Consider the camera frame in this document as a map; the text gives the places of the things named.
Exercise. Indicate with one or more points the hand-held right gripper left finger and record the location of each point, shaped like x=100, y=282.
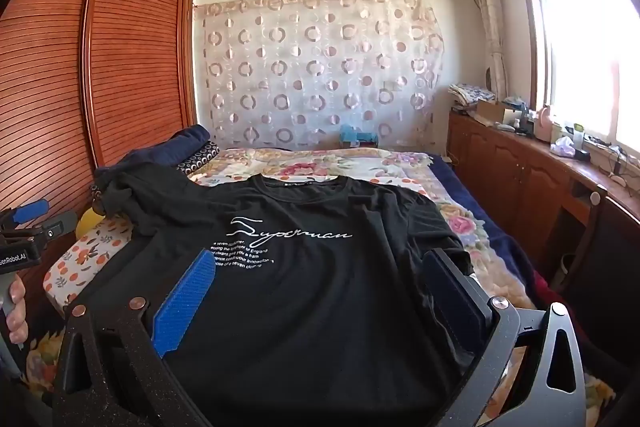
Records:
x=185, y=302

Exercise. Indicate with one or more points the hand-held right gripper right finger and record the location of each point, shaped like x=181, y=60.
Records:
x=450, y=292

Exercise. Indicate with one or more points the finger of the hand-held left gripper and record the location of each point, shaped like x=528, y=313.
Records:
x=31, y=210
x=60, y=225

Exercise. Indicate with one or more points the black printed t-shirt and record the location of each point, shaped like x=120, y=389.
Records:
x=300, y=307

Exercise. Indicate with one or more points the person's left hand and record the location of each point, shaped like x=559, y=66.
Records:
x=17, y=322

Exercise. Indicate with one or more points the yellow folded blanket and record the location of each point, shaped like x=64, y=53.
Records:
x=90, y=222

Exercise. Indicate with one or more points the orange-print bedsheet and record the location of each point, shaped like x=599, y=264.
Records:
x=85, y=257

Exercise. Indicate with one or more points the red cloth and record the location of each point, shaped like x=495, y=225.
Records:
x=537, y=292

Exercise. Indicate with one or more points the navy bedspread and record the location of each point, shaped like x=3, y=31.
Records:
x=480, y=202

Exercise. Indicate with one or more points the waste bin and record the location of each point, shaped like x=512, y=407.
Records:
x=567, y=269

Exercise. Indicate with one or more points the wooden sideboard cabinet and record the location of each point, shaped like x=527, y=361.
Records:
x=510, y=167

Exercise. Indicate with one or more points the folded patterned quilt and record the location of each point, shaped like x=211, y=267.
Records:
x=200, y=157

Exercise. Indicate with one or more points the folded navy blanket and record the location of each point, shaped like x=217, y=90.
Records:
x=185, y=142

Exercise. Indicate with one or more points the floral bedsheet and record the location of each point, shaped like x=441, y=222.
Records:
x=320, y=167

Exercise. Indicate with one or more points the blue bag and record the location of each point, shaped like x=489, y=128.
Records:
x=355, y=134

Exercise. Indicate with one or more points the cardboard box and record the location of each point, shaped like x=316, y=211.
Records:
x=490, y=109

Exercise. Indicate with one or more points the small black box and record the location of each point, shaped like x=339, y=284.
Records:
x=582, y=154

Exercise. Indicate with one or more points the pink bottle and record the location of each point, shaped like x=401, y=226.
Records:
x=542, y=124

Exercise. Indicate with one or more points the stack of folded cloths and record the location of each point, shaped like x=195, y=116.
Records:
x=470, y=94

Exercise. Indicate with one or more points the oval hand fan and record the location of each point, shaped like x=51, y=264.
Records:
x=487, y=78

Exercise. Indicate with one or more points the circle-patterned sheer curtain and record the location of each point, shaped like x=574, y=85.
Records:
x=310, y=72

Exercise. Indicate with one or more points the wooden-framed window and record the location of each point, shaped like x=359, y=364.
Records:
x=590, y=57

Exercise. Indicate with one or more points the white window curtain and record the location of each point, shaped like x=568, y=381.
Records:
x=487, y=17

